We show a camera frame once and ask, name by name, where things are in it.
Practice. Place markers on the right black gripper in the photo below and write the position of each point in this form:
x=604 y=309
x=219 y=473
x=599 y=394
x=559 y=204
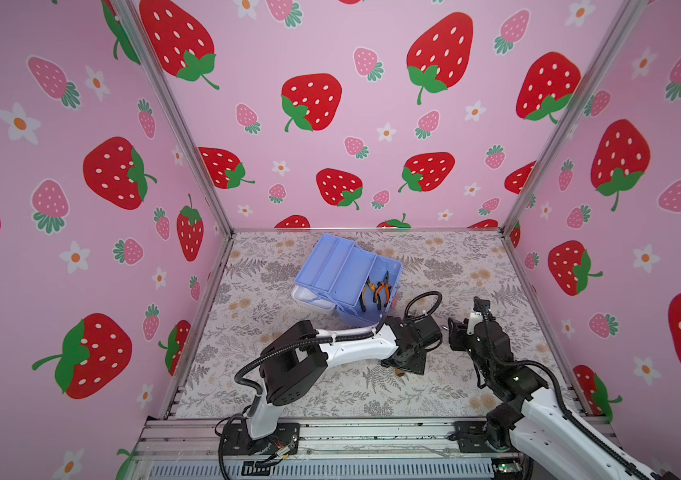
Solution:
x=458 y=332

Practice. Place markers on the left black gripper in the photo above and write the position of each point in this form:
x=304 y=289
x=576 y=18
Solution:
x=418 y=365

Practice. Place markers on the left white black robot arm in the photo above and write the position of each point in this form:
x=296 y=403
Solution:
x=288 y=368

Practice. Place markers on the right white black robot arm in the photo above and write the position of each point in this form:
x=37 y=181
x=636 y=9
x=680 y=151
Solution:
x=532 y=416

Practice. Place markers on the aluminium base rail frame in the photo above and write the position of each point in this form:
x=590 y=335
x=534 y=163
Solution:
x=349 y=448

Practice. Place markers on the orange black long-nose pliers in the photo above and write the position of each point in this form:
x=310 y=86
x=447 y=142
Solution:
x=383 y=294

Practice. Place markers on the blue white plastic toolbox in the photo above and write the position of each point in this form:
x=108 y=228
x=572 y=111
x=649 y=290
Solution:
x=334 y=275

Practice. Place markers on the yellow black combination pliers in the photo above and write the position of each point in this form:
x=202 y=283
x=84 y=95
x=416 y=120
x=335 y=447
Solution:
x=368 y=287

